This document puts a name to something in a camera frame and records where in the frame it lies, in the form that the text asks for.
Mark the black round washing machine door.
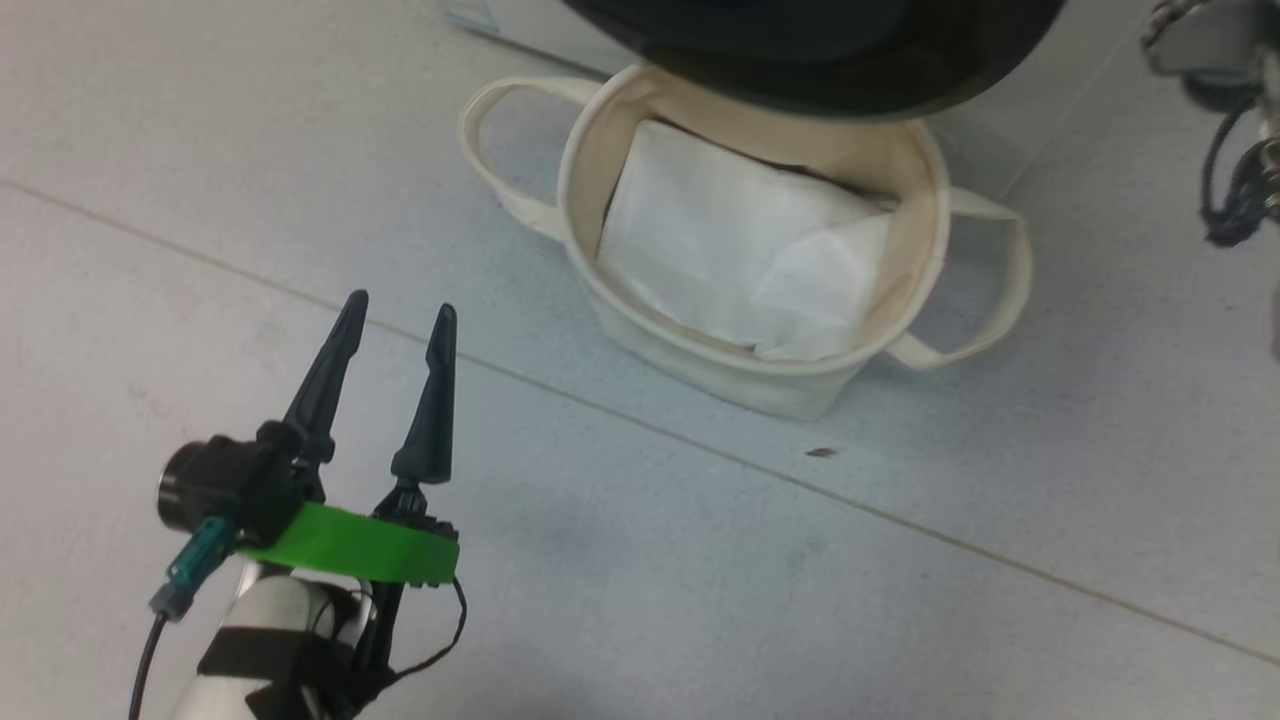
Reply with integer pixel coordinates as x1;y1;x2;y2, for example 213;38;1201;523
560;0;1066;121

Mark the thin black left gripper wire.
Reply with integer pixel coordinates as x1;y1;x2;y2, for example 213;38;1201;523
388;578;469;683

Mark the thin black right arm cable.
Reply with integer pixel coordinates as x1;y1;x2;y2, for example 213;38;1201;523
1198;95;1280;249

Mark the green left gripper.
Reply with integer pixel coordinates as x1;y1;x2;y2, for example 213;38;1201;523
238;289;461;587

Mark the white cloth basket liner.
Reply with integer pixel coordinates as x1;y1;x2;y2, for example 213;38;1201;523
597;118;896;363

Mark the left camera cable teal connector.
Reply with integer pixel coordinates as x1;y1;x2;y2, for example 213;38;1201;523
128;515;239;720

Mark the cream canvas laundry basket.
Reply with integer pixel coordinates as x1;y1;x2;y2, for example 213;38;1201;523
458;62;1033;421

